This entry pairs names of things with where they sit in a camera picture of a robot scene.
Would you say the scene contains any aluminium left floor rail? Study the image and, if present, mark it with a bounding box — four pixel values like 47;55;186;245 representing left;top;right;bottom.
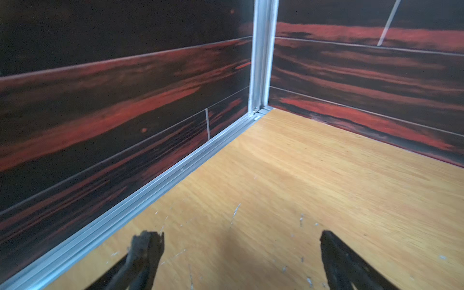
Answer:
1;106;272;290

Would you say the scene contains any aluminium left corner post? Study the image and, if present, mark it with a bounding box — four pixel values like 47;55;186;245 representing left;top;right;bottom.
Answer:
248;0;279;115

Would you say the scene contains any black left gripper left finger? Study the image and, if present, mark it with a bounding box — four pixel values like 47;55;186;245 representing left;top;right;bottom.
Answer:
87;231;164;290

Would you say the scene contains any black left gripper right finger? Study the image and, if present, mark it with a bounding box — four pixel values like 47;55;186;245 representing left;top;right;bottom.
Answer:
320;230;398;290

